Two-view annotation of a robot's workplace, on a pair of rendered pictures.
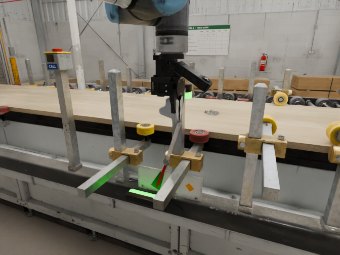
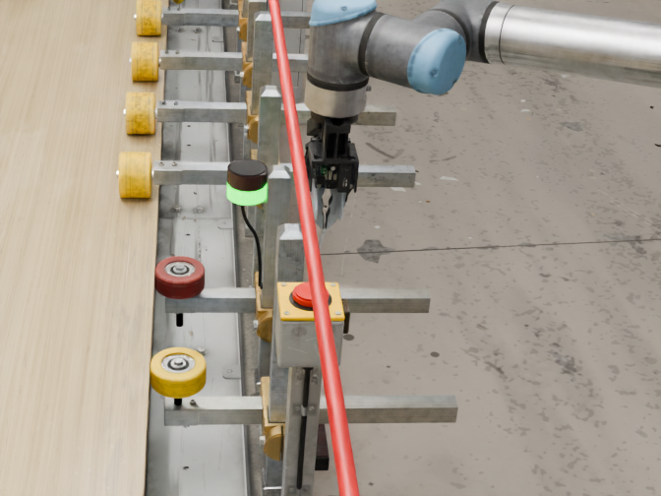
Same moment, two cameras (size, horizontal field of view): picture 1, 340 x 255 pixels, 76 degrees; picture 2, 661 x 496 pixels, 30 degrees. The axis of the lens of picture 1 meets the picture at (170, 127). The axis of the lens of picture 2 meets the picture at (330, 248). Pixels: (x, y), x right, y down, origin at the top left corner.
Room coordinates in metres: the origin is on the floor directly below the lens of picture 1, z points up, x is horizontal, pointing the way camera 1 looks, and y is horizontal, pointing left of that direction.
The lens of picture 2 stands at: (1.45, 1.44, 1.98)
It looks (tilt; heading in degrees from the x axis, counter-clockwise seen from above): 31 degrees down; 241
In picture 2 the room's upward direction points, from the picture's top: 4 degrees clockwise
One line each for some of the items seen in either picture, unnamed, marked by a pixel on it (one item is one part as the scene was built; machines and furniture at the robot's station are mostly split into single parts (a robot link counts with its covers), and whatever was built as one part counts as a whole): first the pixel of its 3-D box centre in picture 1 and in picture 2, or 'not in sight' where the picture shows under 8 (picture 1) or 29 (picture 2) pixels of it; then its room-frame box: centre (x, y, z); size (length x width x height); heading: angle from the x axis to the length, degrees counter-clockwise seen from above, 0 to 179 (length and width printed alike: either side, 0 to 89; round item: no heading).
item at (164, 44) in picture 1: (171, 45); (337, 93); (0.65, 0.00, 1.23); 0.10 x 0.09 x 0.05; 159
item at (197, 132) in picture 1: (198, 143); (179, 295); (0.85, -0.12, 0.85); 0.08 x 0.08 x 0.11
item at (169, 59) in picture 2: not in sight; (262, 61); (0.42, -0.76, 0.95); 0.50 x 0.04 x 0.04; 158
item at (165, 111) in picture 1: (168, 112); (337, 208); (0.64, 0.01, 1.05); 0.06 x 0.03 x 0.09; 69
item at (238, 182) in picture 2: (183, 87); (247, 174); (0.77, -0.05, 1.10); 0.06 x 0.06 x 0.02
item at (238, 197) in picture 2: (183, 94); (246, 189); (0.77, -0.05, 1.08); 0.06 x 0.06 x 0.02
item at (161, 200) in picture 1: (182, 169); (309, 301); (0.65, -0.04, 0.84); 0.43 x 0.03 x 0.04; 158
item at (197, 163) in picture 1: (183, 159); (269, 306); (0.72, -0.05, 0.85); 0.14 x 0.06 x 0.05; 68
